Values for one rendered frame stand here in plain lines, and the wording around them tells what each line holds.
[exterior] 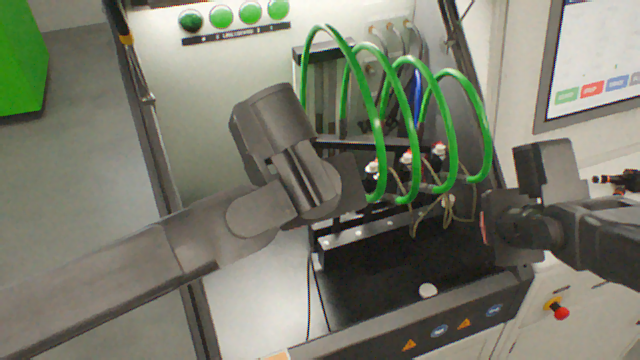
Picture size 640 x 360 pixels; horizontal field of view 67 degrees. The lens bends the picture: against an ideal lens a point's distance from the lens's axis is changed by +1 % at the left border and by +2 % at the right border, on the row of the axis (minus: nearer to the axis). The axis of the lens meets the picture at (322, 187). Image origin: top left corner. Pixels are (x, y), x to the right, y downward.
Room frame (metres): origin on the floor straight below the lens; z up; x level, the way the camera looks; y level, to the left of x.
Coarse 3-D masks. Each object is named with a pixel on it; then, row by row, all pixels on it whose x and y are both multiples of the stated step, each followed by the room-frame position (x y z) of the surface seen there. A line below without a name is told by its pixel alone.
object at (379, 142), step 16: (336, 32) 0.74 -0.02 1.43; (304, 48) 0.87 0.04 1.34; (304, 64) 0.89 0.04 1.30; (352, 64) 0.67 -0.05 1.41; (304, 80) 0.90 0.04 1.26; (304, 96) 0.90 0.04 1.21; (368, 96) 0.62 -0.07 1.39; (368, 112) 0.61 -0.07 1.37; (384, 144) 0.58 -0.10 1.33; (384, 160) 0.57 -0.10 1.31; (384, 176) 0.56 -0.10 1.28
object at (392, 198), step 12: (360, 48) 0.83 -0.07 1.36; (372, 48) 0.79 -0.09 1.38; (384, 60) 0.75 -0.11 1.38; (348, 72) 0.88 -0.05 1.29; (348, 84) 0.90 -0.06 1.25; (396, 84) 0.70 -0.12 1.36; (408, 108) 0.67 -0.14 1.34; (408, 120) 0.65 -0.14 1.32; (408, 132) 0.64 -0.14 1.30; (420, 168) 0.62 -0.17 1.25; (384, 192) 0.71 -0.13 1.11
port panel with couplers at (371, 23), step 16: (384, 0) 1.07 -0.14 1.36; (400, 0) 1.08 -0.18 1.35; (368, 16) 1.05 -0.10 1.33; (384, 16) 1.07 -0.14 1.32; (400, 16) 1.08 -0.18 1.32; (368, 32) 1.05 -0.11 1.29; (384, 32) 1.07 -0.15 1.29; (400, 32) 1.09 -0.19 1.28; (400, 48) 1.09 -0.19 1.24; (368, 64) 1.06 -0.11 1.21; (368, 80) 1.06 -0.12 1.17; (400, 80) 1.09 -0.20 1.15
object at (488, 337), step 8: (496, 328) 0.60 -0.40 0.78; (472, 336) 0.57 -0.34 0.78; (480, 336) 0.58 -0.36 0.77; (488, 336) 0.59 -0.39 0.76; (496, 336) 0.60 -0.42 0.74; (456, 344) 0.56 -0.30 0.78; (464, 344) 0.57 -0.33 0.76; (472, 344) 0.58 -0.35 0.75; (480, 344) 0.59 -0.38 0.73; (488, 344) 0.60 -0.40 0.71; (432, 352) 0.53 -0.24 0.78; (440, 352) 0.54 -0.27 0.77; (448, 352) 0.55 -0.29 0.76; (456, 352) 0.56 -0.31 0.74; (464, 352) 0.57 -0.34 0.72; (472, 352) 0.58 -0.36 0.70; (480, 352) 0.59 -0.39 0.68; (488, 352) 0.60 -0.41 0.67
